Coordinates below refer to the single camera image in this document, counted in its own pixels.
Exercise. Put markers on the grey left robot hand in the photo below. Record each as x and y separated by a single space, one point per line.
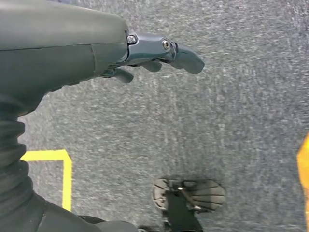
60 48

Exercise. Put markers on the black robot foot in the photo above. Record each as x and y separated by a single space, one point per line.
207 195

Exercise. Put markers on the ragged yellow floor tape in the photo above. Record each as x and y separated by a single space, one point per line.
304 173

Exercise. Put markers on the yellow floor tape square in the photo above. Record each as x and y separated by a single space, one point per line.
67 179

